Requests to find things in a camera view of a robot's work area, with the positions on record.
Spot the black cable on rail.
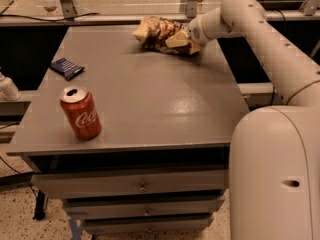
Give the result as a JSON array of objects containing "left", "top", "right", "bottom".
[{"left": 0, "top": 12, "right": 100, "bottom": 23}]

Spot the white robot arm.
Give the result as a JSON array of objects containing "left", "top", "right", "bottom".
[{"left": 167, "top": 0, "right": 320, "bottom": 240}]

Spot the blue snack packet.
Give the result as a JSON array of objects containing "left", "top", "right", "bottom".
[{"left": 50, "top": 58, "right": 84, "bottom": 81}]

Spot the brown chip bag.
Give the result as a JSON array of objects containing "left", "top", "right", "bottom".
[{"left": 132, "top": 16, "right": 194, "bottom": 55}]

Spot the white pipe at left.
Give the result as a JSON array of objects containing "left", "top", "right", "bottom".
[{"left": 0, "top": 72, "right": 21, "bottom": 101}]

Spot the metal frame rail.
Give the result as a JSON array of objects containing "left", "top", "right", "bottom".
[{"left": 0, "top": 10, "right": 320, "bottom": 27}]

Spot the top grey drawer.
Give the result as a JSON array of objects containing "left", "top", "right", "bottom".
[{"left": 32, "top": 167, "right": 228, "bottom": 199}]

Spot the grey drawer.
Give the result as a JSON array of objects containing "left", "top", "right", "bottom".
[
  {"left": 32, "top": 167, "right": 228, "bottom": 199},
  {"left": 63, "top": 195, "right": 225, "bottom": 220},
  {"left": 83, "top": 214, "right": 213, "bottom": 235}
]

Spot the bottom grey drawer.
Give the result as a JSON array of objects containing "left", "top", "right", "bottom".
[{"left": 83, "top": 214, "right": 213, "bottom": 235}]

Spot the black floor cable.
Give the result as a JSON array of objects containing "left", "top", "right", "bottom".
[{"left": 0, "top": 155, "right": 38, "bottom": 198}]

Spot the red coke can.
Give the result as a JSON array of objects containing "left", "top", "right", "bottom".
[{"left": 60, "top": 85, "right": 101, "bottom": 140}]

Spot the middle grey drawer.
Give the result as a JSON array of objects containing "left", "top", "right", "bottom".
[{"left": 63, "top": 195, "right": 225, "bottom": 220}]

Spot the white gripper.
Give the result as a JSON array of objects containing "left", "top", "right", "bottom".
[{"left": 165, "top": 12, "right": 220, "bottom": 55}]

